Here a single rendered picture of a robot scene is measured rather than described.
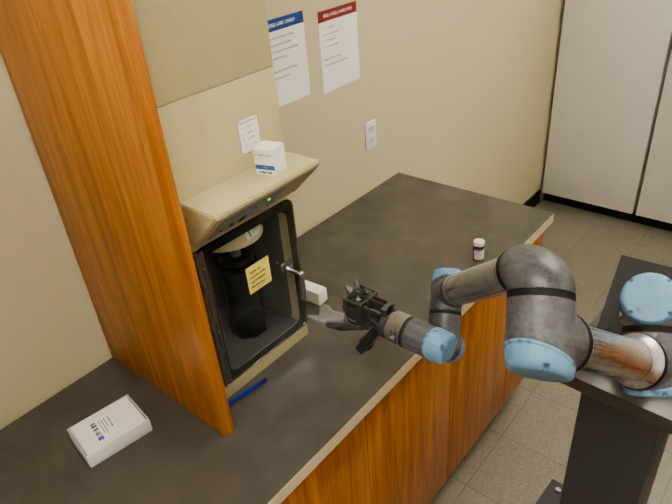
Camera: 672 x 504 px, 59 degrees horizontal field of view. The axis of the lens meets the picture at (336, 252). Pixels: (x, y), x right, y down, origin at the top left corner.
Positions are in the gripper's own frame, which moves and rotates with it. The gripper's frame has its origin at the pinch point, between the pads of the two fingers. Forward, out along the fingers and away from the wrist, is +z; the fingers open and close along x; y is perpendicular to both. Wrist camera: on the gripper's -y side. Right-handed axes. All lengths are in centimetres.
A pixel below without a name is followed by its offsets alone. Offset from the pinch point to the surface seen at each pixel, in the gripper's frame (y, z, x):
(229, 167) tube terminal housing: 38.7, 13.9, 11.7
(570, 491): -70, -57, -37
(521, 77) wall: -14, 56, -237
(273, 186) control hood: 36.2, 2.5, 9.9
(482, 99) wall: -13, 56, -191
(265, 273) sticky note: 8.7, 12.6, 7.6
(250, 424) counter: -20.5, 2.8, 28.3
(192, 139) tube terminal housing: 48, 14, 20
